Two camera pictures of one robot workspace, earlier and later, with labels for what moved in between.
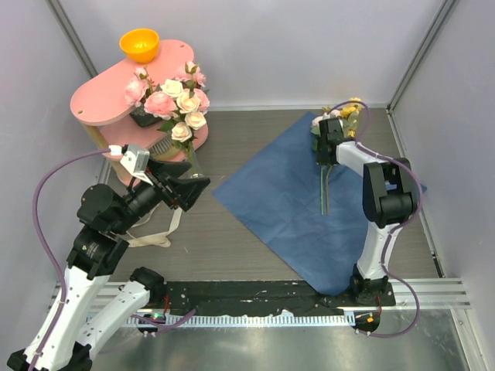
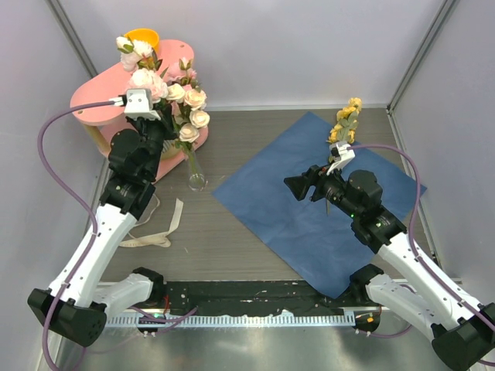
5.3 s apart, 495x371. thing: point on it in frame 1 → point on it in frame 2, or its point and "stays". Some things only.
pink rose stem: x=193 y=83 → x=181 y=73
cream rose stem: x=189 y=117 stays
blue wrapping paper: x=278 y=191 stays
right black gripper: x=322 y=161 → x=299 y=185
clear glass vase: x=196 y=172 stays
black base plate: x=216 y=297 stays
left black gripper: x=186 y=190 → x=166 y=123
